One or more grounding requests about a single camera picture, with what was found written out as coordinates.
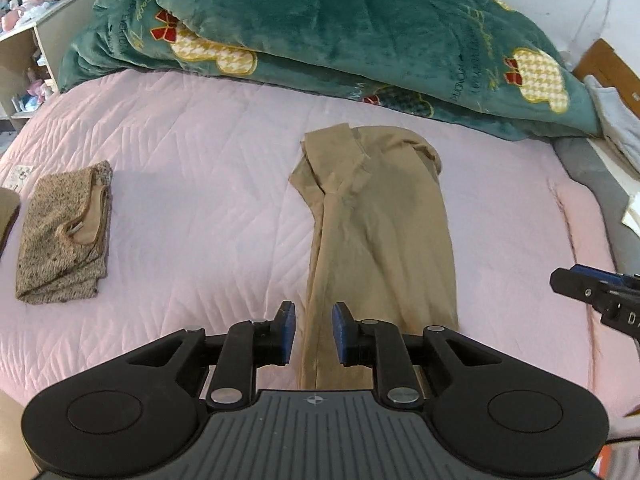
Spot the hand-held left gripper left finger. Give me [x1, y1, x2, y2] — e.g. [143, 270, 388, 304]
[127, 301, 299, 408]

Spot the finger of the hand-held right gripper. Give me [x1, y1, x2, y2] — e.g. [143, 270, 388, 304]
[549, 263, 640, 307]

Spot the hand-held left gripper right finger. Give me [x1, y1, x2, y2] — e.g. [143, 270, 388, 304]
[332, 301, 502, 407]

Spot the tan garment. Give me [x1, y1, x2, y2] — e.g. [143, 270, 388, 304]
[289, 124, 460, 391]

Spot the grey cloth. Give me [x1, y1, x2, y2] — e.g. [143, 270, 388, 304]
[584, 75, 640, 182]

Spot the pink quilted bed cover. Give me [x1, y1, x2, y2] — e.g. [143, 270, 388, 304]
[0, 67, 640, 456]

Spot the brown wooden board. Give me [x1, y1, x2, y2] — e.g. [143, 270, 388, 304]
[572, 38, 640, 106]

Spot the speckled brown folded garment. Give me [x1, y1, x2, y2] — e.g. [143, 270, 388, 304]
[15, 161, 114, 305]

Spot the dark brown cloth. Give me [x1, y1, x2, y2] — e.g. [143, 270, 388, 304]
[0, 187, 22, 262]

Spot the green printed blanket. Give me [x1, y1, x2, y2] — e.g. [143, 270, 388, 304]
[59, 0, 604, 141]

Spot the white quilt label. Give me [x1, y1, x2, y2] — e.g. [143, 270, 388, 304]
[2, 163, 34, 192]

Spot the white shelf unit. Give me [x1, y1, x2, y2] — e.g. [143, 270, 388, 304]
[0, 0, 114, 137]

